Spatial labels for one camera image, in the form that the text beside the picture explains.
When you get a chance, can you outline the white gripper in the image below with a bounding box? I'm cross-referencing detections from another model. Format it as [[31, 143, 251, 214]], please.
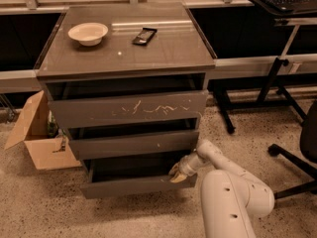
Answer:
[[168, 153, 210, 183]]

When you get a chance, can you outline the grey bottom drawer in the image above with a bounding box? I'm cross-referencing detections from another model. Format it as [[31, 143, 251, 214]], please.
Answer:
[[80, 154, 197, 199]]

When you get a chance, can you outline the grey drawer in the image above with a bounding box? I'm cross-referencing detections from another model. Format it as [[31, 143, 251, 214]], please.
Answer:
[[80, 154, 197, 199], [49, 90, 207, 128], [69, 130, 199, 160]]

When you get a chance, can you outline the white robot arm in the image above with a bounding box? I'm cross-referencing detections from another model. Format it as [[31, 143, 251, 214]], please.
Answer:
[[168, 139, 274, 238]]

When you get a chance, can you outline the grey middle drawer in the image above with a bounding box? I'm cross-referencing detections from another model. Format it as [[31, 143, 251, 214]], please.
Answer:
[[69, 130, 199, 160]]

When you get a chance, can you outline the grey drawer cabinet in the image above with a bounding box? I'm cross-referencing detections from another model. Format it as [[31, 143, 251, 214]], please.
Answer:
[[34, 2, 218, 171]]

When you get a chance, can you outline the grey top drawer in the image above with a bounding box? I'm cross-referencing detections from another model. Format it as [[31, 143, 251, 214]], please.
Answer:
[[49, 90, 207, 128]]

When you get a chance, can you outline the open cardboard box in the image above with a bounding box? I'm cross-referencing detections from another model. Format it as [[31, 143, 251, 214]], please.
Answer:
[[4, 91, 81, 170]]

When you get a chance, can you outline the black laptop stand table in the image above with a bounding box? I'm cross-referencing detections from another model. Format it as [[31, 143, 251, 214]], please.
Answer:
[[213, 0, 317, 134]]

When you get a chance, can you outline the black office chair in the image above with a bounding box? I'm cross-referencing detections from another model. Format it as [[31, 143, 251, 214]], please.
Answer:
[[268, 101, 317, 199]]

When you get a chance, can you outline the green bottle in box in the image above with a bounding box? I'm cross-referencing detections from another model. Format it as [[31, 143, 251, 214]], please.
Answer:
[[48, 112, 58, 138]]

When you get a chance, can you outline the black snack packet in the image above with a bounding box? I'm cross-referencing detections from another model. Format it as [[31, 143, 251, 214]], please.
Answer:
[[132, 28, 158, 46]]

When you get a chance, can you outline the white bowl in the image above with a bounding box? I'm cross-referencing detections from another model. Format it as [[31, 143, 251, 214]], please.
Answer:
[[68, 23, 108, 47]]

